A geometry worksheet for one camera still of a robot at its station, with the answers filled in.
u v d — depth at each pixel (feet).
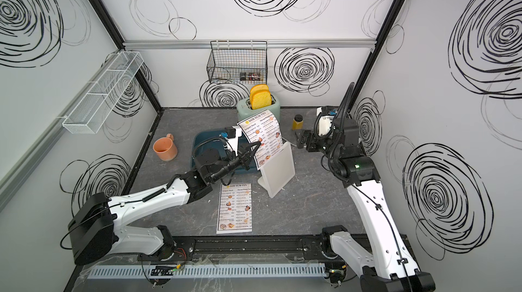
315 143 1.97
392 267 1.21
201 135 3.27
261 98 3.20
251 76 2.90
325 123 1.96
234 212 2.71
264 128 2.32
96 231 1.30
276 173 3.12
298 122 3.39
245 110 3.25
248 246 2.48
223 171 2.00
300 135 2.03
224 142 2.01
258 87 3.25
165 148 3.22
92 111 2.38
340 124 1.57
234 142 2.02
